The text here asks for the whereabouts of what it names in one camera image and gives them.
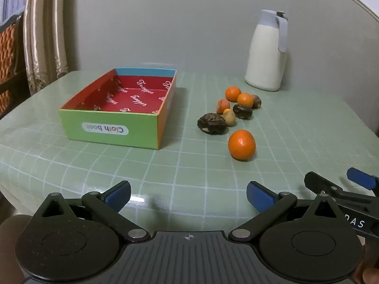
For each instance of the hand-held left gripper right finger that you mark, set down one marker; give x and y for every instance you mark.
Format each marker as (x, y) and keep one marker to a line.
(260, 196)

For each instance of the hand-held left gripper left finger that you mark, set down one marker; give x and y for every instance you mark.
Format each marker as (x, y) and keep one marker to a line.
(118, 196)

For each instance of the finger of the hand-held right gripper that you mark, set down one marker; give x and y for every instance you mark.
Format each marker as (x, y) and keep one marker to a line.
(362, 179)
(321, 183)

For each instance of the large orange mandarin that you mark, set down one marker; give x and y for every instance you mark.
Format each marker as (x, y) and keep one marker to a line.
(242, 145)

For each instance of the tan round nut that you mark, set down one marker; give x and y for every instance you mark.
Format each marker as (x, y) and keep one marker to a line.
(230, 120)

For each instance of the small dark water chestnut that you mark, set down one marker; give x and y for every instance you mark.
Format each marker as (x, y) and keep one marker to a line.
(242, 111)

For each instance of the large dark water chestnut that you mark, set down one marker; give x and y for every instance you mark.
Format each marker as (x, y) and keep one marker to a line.
(210, 123)

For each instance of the small orange kumquat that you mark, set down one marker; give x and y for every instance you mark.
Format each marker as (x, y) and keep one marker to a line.
(227, 112)

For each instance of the brown round nut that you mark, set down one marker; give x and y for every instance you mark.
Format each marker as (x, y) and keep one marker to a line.
(257, 102)

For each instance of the orange carrot piece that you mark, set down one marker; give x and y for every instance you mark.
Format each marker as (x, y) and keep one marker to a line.
(222, 106)

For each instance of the colourful cardboard box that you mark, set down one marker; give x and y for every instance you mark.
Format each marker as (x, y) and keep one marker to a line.
(133, 97)

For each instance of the person's right hand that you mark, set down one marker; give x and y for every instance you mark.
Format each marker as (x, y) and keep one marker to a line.
(371, 263)

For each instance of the white thermos jug grey lid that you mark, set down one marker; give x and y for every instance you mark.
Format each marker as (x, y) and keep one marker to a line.
(265, 59)

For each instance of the beige satin curtain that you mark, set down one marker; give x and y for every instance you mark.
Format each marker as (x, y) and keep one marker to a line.
(44, 35)

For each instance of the wooden chair orange cushion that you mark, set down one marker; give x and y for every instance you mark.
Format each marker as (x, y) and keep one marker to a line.
(9, 50)

